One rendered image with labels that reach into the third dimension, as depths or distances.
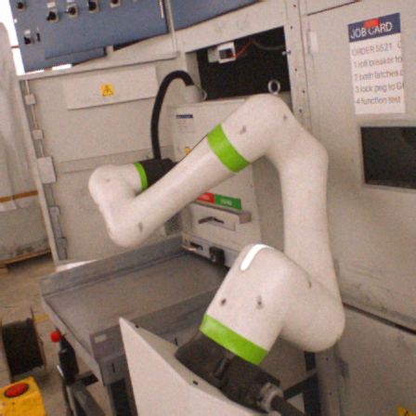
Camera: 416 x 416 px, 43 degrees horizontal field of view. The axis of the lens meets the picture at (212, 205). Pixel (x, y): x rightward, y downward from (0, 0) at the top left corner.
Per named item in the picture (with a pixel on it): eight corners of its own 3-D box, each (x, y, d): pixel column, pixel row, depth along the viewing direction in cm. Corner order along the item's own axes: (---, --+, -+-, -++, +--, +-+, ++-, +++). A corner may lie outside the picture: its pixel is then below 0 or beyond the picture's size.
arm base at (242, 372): (314, 448, 82) (331, 413, 83) (265, 431, 72) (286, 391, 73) (209, 368, 101) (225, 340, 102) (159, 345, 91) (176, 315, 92)
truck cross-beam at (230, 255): (268, 283, 151) (266, 264, 150) (183, 247, 198) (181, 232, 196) (282, 279, 154) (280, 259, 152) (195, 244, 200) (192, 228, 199)
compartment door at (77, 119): (58, 261, 214) (17, 76, 197) (211, 236, 216) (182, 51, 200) (55, 266, 207) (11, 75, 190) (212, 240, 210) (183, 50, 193)
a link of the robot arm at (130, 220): (223, 138, 129) (200, 126, 119) (245, 177, 124) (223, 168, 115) (119, 221, 141) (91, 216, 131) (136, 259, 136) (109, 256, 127)
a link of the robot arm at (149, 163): (143, 159, 136) (129, 157, 144) (150, 202, 138) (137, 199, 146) (163, 154, 139) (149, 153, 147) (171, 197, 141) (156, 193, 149)
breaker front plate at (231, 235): (262, 266, 153) (240, 101, 142) (186, 237, 194) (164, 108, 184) (266, 266, 153) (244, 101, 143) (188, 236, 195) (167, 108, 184)
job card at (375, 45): (405, 114, 111) (398, 10, 106) (353, 116, 124) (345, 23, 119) (407, 113, 111) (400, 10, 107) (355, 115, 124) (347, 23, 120)
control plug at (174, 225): (165, 236, 184) (157, 188, 180) (160, 234, 188) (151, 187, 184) (185, 230, 187) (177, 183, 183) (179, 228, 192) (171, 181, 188)
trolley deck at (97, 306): (103, 386, 125) (98, 364, 123) (43, 309, 178) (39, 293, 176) (318, 295, 156) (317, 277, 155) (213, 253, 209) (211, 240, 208)
